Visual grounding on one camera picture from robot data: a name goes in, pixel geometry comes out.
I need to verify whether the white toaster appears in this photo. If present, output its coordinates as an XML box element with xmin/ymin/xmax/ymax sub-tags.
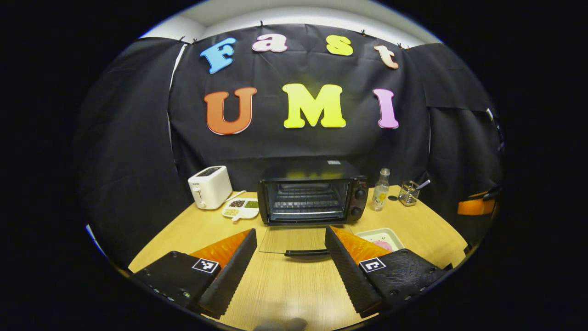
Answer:
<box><xmin>187</xmin><ymin>165</ymin><xmax>234</xmax><ymax>211</ymax></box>

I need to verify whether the pale square food plate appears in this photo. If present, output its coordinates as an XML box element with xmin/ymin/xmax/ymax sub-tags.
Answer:
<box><xmin>354</xmin><ymin>227</ymin><xmax>406</xmax><ymax>253</ymax></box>

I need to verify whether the black electric oven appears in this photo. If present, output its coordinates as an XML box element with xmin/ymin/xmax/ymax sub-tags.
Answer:
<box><xmin>257</xmin><ymin>159</ymin><xmax>369</xmax><ymax>258</ymax></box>

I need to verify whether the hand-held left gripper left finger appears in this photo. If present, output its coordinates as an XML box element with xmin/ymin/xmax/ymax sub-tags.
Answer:
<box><xmin>131</xmin><ymin>228</ymin><xmax>258</xmax><ymax>320</ymax></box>

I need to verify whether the clear glass bottle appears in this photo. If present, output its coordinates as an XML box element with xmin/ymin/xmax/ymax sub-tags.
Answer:
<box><xmin>370</xmin><ymin>168</ymin><xmax>391</xmax><ymax>212</ymax></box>

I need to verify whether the wire mesh holder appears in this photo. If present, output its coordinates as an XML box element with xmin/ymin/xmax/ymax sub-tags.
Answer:
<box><xmin>397</xmin><ymin>181</ymin><xmax>421</xmax><ymax>207</ymax></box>

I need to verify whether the white divided snack plate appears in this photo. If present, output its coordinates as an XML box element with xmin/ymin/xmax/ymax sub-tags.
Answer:
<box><xmin>221</xmin><ymin>197</ymin><xmax>261</xmax><ymax>223</ymax></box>

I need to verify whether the black backdrop cloth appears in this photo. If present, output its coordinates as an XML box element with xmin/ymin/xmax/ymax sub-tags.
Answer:
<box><xmin>76</xmin><ymin>23</ymin><xmax>503</xmax><ymax>269</ymax></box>

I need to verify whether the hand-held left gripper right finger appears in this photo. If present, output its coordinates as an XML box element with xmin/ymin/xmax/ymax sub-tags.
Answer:
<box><xmin>324</xmin><ymin>225</ymin><xmax>453</xmax><ymax>319</ymax></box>

